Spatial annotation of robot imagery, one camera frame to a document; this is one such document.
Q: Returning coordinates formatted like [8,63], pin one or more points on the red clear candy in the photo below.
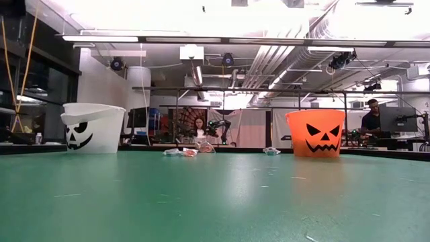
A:
[189,152]

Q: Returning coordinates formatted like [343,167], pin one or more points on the orange halloween bucket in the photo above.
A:
[315,121]

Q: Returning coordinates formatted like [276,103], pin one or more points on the red brown wrapped candy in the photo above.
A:
[205,147]

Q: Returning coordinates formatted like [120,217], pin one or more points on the white halloween bucket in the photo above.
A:
[100,134]

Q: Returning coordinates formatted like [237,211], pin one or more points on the person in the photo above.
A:
[371,121]
[200,129]

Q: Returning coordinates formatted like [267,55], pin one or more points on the white hanging sheet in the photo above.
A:
[255,127]

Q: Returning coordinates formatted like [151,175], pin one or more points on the blue barrel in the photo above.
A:
[154,117]

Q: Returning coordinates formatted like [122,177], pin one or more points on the black round ceiling device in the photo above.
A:
[227,59]
[116,64]

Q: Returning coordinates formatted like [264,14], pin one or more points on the black background equipment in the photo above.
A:
[285,137]

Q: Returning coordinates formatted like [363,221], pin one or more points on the white ceiling box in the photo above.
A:
[191,52]

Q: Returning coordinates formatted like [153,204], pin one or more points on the black background screen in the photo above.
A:
[137,117]

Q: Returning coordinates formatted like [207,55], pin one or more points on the green table mat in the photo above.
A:
[215,201]

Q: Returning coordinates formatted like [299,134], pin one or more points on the white round column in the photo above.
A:
[137,87]

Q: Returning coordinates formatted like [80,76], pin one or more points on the long ceiling light bar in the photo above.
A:
[100,38]

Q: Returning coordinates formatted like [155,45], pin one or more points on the small white bottle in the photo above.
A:
[39,138]

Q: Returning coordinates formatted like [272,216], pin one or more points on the dark desk monitor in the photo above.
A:
[398,119]

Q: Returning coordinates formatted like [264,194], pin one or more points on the ceiling track fixture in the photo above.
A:
[383,3]

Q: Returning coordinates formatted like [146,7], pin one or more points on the black metal rack frame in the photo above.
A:
[268,89]

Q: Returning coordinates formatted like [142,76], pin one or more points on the silver ventilation duct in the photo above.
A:
[295,62]

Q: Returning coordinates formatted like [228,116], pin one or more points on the black ceiling camera cluster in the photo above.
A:
[342,60]

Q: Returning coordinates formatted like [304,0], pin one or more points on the black table frame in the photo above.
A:
[33,148]

